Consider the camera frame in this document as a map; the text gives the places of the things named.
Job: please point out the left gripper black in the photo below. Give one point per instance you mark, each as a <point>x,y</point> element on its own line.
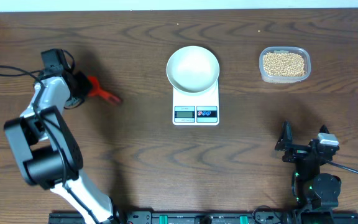
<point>82,76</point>

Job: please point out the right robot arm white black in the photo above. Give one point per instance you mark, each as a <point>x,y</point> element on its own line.
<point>316,193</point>

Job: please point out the white digital kitchen scale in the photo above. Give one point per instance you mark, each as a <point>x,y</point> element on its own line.
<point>198,110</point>

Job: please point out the clear plastic container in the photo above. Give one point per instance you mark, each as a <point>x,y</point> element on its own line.
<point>285,80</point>

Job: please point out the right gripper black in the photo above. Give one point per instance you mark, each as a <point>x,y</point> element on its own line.
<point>285,142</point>

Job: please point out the red measuring scoop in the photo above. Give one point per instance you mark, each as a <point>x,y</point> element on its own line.
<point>96,90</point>

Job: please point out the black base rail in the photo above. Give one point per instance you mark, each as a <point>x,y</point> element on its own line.
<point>145,217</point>

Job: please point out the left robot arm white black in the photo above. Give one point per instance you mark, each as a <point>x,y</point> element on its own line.
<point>43,146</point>

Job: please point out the soybeans pile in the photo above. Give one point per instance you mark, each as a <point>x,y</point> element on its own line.
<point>283,64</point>

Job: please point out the white bowl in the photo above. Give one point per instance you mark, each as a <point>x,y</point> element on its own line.
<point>193,70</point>

